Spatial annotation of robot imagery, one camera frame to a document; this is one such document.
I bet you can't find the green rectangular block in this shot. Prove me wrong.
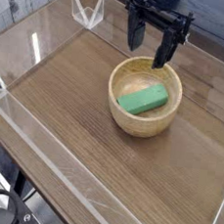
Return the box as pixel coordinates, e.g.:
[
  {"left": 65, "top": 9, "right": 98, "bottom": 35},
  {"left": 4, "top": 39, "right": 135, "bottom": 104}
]
[{"left": 116, "top": 84, "right": 169, "bottom": 114}]

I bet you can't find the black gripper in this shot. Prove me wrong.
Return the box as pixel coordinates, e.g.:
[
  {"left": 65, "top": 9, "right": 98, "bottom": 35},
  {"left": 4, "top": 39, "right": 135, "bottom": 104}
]
[{"left": 126, "top": 0, "right": 195, "bottom": 69}]

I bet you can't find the brown wooden bowl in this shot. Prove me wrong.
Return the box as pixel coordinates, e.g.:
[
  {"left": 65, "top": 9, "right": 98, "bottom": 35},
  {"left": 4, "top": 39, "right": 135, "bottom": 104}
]
[{"left": 108, "top": 56, "right": 183, "bottom": 138}]

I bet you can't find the clear acrylic enclosure wall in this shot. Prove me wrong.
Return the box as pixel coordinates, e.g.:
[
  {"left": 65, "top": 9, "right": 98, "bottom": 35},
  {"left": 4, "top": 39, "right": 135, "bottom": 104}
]
[{"left": 0, "top": 0, "right": 224, "bottom": 224}]

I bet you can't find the black table leg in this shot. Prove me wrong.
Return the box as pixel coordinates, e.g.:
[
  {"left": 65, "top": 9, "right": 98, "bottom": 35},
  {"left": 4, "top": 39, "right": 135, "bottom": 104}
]
[{"left": 14, "top": 171, "right": 26, "bottom": 196}]

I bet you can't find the black metal mount plate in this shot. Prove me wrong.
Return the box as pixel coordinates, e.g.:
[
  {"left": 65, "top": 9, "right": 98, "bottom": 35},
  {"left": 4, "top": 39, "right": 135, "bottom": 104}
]
[{"left": 6, "top": 191, "right": 41, "bottom": 224}]

